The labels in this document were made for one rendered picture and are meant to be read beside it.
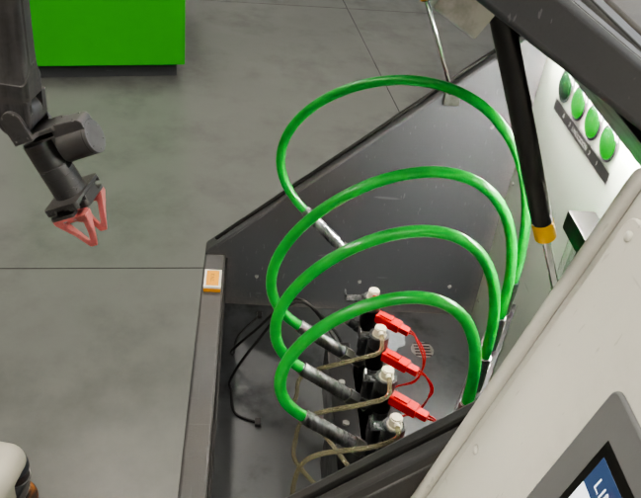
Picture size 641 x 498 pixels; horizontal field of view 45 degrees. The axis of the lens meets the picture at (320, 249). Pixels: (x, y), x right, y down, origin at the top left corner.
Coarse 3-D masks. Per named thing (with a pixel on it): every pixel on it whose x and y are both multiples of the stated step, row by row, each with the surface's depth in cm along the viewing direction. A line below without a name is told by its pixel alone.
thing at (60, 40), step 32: (32, 0) 383; (64, 0) 387; (96, 0) 391; (128, 0) 396; (160, 0) 400; (64, 32) 396; (96, 32) 401; (128, 32) 405; (160, 32) 410; (64, 64) 406; (96, 64) 411; (128, 64) 416; (160, 64) 421
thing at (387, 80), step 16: (368, 80) 103; (384, 80) 102; (400, 80) 101; (416, 80) 100; (432, 80) 100; (320, 96) 107; (336, 96) 106; (464, 96) 99; (304, 112) 109; (496, 112) 99; (288, 128) 111; (512, 144) 100; (288, 192) 117; (304, 208) 118; (528, 224) 106
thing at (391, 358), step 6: (384, 354) 106; (390, 354) 106; (396, 354) 106; (384, 360) 106; (390, 360) 105; (396, 360) 105; (402, 360) 105; (408, 360) 105; (396, 366) 105; (402, 366) 105; (408, 366) 105; (414, 366) 105; (402, 372) 105; (408, 372) 105; (414, 372) 104
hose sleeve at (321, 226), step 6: (306, 210) 117; (318, 222) 118; (324, 222) 118; (318, 228) 118; (324, 228) 118; (330, 228) 119; (324, 234) 118; (330, 234) 118; (336, 234) 119; (330, 240) 118; (336, 240) 118; (342, 240) 119; (336, 246) 119
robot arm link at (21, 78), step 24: (0, 0) 112; (24, 0) 113; (0, 24) 114; (24, 24) 115; (0, 48) 116; (24, 48) 116; (0, 72) 118; (24, 72) 118; (0, 96) 120; (24, 96) 120; (24, 120) 122
